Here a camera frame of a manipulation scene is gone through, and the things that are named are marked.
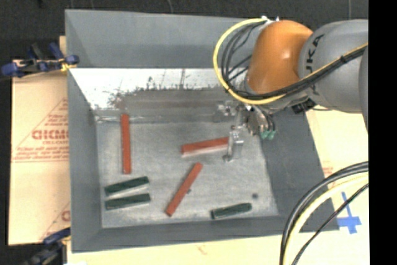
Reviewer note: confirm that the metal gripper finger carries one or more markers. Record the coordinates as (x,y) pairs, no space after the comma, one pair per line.
(239,146)
(231,146)

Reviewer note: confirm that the red-brown flat block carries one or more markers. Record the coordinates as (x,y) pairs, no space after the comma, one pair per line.
(184,189)
(204,145)
(125,146)

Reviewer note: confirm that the dark green flat block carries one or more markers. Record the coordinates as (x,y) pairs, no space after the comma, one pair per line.
(127,201)
(125,185)
(231,211)

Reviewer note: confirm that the grey metal bin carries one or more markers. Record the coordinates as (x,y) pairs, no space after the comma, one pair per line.
(186,49)

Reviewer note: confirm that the brown cardboard board, red print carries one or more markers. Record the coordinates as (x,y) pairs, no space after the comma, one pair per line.
(37,164)

